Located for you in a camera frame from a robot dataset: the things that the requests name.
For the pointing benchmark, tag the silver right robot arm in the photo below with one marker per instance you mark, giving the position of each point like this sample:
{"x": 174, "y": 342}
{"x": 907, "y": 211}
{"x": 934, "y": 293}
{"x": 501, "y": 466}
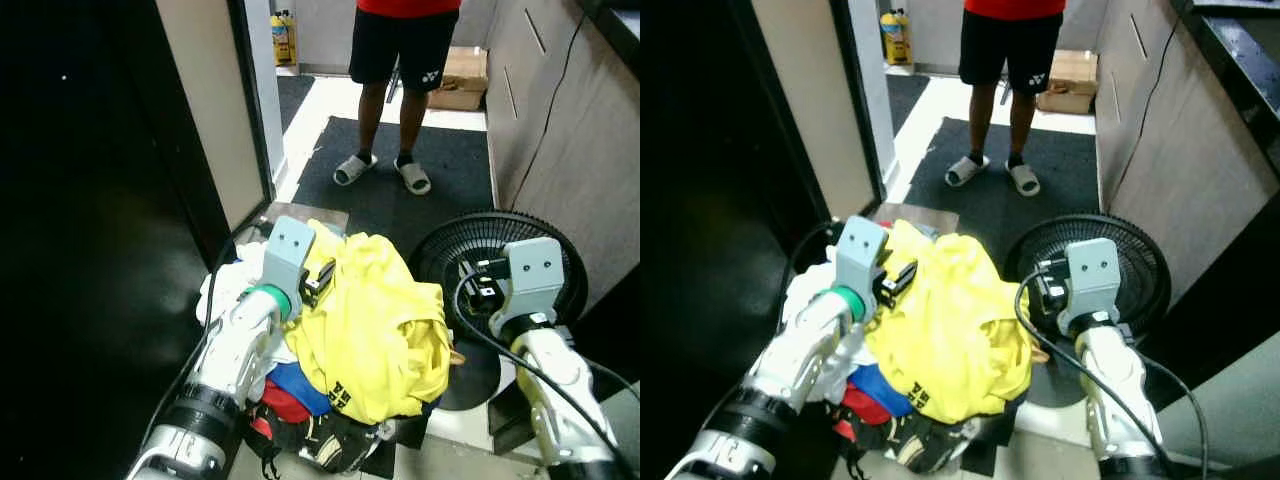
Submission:
{"x": 1115, "y": 380}
{"x": 560, "y": 390}

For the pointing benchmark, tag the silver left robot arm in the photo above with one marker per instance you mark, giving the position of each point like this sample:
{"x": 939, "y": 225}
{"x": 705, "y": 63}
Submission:
{"x": 235, "y": 345}
{"x": 800, "y": 345}

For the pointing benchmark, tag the black floor fan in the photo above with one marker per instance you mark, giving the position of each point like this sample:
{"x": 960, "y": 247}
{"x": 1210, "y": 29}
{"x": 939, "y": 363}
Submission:
{"x": 1030, "y": 245}
{"x": 470, "y": 235}

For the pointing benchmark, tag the brown flat board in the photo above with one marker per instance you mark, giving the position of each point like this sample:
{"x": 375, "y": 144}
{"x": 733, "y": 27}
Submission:
{"x": 322, "y": 213}
{"x": 930, "y": 214}

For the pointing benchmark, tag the yellow shirt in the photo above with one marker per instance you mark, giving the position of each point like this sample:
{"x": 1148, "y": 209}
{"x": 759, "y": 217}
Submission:
{"x": 950, "y": 320}
{"x": 375, "y": 320}

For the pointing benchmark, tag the blue cloth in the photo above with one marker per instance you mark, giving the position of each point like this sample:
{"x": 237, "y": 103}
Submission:
{"x": 880, "y": 388}
{"x": 298, "y": 388}

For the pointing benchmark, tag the large black floor mat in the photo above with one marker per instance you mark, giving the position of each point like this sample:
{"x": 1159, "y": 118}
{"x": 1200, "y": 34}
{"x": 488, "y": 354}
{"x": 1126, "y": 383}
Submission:
{"x": 1060, "y": 170}
{"x": 455, "y": 170}

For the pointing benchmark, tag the red cloth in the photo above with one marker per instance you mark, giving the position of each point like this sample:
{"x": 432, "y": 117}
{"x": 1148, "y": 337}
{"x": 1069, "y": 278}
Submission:
{"x": 282, "y": 405}
{"x": 862, "y": 405}

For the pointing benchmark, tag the wooden cabinet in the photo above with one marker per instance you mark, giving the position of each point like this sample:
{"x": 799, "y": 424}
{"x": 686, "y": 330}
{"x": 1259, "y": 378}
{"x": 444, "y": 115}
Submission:
{"x": 570, "y": 150}
{"x": 1190, "y": 160}

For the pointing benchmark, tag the black printed garment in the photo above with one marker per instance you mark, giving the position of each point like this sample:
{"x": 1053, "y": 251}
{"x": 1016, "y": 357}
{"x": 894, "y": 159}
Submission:
{"x": 330, "y": 440}
{"x": 915, "y": 440}

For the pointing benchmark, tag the small dark floor mat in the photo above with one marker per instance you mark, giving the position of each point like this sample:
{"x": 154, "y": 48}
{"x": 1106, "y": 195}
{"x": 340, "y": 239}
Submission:
{"x": 905, "y": 98}
{"x": 293, "y": 98}

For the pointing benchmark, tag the black glossy appliance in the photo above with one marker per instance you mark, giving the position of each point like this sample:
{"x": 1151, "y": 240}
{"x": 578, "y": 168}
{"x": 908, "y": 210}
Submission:
{"x": 90, "y": 250}
{"x": 710, "y": 250}

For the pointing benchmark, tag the beige door panel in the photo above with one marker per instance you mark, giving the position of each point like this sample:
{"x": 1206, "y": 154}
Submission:
{"x": 820, "y": 100}
{"x": 215, "y": 100}

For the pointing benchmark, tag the cardboard box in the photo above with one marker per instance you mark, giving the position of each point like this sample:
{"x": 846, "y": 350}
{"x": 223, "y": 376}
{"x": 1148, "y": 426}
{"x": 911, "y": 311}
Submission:
{"x": 462, "y": 78}
{"x": 1070, "y": 80}

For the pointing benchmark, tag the person in red shirt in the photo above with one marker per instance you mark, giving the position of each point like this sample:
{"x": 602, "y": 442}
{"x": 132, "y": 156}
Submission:
{"x": 405, "y": 45}
{"x": 1010, "y": 45}

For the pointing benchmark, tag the yellow bottle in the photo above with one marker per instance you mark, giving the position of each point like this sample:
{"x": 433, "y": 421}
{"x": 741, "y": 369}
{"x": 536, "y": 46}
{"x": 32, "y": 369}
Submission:
{"x": 895, "y": 36}
{"x": 283, "y": 38}

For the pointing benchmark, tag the black countertop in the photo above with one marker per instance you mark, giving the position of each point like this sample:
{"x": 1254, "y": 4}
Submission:
{"x": 620, "y": 25}
{"x": 1245, "y": 60}

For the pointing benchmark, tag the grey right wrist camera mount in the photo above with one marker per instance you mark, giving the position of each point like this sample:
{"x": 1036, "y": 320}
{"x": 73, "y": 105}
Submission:
{"x": 535, "y": 270}
{"x": 1092, "y": 275}

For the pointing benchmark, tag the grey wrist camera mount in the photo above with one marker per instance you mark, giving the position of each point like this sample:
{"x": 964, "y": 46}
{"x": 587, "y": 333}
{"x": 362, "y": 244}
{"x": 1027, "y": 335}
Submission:
{"x": 535, "y": 270}
{"x": 860, "y": 250}
{"x": 1092, "y": 275}
{"x": 287, "y": 250}

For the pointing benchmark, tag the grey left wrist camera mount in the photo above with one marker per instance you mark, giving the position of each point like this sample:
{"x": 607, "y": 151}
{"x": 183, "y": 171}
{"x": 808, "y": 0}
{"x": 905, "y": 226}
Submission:
{"x": 287, "y": 250}
{"x": 860, "y": 250}

